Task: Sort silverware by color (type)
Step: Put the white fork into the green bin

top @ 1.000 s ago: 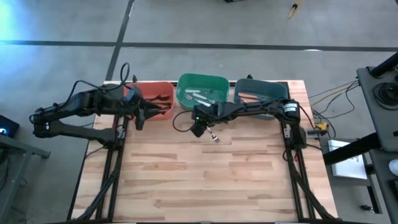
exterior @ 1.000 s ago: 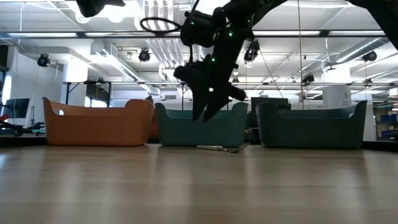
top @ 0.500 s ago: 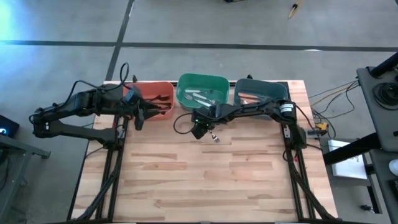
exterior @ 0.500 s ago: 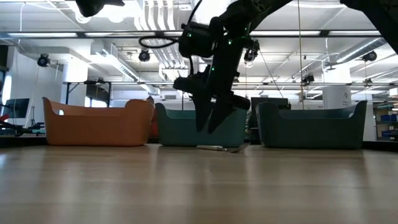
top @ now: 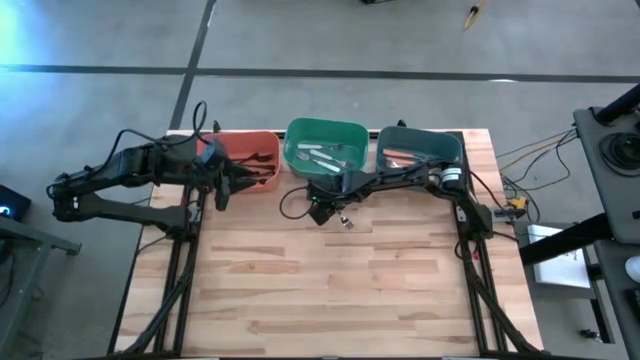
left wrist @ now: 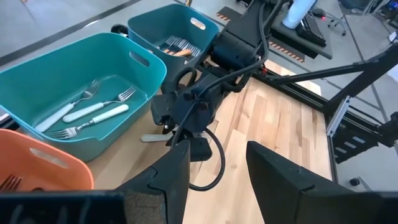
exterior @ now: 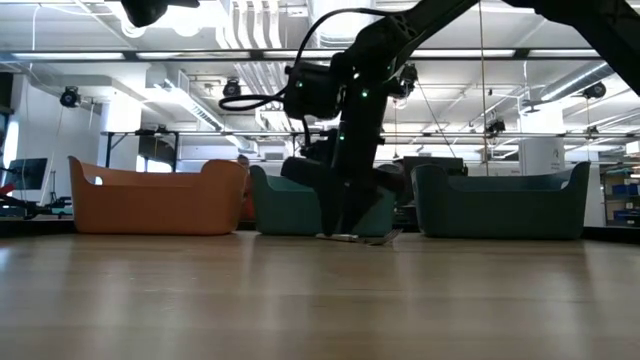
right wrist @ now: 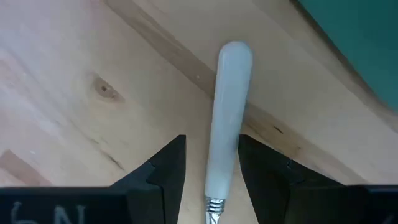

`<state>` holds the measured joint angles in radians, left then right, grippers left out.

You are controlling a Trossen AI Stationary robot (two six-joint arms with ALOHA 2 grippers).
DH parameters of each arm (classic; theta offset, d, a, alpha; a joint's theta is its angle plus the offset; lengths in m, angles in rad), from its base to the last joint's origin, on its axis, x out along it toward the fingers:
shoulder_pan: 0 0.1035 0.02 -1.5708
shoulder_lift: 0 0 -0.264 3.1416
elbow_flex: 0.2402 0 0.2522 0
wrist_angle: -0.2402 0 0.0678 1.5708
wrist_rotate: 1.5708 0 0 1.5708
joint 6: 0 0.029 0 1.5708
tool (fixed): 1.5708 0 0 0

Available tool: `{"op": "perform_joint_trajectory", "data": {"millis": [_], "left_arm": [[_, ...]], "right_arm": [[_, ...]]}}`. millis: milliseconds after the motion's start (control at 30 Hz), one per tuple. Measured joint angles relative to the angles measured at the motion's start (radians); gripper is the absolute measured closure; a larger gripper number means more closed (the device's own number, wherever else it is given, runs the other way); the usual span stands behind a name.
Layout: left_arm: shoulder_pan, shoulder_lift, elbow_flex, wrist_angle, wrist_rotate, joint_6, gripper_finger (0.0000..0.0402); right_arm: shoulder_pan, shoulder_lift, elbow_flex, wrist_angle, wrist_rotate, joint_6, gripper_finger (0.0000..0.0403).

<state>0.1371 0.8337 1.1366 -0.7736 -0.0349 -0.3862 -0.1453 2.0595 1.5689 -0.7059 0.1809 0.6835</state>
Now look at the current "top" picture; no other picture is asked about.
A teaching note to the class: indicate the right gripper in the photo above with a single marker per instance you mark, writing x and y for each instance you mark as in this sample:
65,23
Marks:
335,190

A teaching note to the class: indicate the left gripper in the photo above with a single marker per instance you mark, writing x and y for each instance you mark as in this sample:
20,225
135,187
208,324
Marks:
207,175

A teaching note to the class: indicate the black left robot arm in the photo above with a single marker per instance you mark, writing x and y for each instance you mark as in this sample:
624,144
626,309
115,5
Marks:
115,165

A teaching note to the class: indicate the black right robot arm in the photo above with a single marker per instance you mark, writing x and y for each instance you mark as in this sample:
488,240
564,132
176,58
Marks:
400,179

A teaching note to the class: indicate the orange plastic bin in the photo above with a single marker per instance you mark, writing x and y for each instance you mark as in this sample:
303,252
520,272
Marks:
250,140

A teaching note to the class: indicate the black table clamp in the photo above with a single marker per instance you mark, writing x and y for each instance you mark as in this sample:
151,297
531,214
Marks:
216,126
401,123

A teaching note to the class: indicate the green plastic bin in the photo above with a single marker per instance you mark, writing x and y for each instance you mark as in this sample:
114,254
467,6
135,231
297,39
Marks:
325,130

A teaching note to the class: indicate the blue-grey plastic bin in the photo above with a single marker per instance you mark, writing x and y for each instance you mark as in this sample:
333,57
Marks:
425,140

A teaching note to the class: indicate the yellow connector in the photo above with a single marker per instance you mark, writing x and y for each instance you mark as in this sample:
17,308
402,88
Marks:
517,202

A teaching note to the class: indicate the dark floor object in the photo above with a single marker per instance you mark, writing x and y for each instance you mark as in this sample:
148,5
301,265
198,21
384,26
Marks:
372,1

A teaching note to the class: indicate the grey metal stand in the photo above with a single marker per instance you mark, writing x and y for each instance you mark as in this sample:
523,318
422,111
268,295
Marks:
30,234

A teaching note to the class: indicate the black box with blue light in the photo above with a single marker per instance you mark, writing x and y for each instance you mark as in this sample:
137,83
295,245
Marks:
17,200

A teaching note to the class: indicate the yellow black floor tool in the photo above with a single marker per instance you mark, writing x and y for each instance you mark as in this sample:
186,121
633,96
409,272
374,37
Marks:
472,17

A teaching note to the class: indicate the black stand bar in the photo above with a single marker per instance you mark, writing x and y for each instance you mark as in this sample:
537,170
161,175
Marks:
565,241

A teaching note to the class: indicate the white flat box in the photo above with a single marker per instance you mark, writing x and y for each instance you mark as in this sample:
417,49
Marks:
562,272

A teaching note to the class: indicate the grey cart top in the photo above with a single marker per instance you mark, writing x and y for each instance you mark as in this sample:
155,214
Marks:
615,200

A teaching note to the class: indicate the small black floor object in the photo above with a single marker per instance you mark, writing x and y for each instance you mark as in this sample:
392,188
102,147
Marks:
590,334

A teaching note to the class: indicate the black pole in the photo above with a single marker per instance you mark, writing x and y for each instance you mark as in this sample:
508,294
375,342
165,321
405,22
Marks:
617,106

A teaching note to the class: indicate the grey cart shelf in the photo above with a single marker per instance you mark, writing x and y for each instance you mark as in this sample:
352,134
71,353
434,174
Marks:
615,310

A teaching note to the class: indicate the white round object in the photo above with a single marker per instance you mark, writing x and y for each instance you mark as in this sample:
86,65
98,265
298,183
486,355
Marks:
634,269

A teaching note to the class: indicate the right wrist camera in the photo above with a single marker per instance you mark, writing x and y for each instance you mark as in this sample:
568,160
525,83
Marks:
322,215

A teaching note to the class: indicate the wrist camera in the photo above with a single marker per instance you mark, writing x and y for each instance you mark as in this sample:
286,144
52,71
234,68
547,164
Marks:
322,215
211,154

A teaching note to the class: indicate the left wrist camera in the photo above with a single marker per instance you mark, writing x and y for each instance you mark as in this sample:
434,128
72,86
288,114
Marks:
211,154

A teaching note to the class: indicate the grey metal bracket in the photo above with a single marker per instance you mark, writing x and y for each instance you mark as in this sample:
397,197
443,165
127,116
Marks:
460,213

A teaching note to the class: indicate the black metal table frame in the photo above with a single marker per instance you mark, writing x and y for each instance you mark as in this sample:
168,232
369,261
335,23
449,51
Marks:
183,325

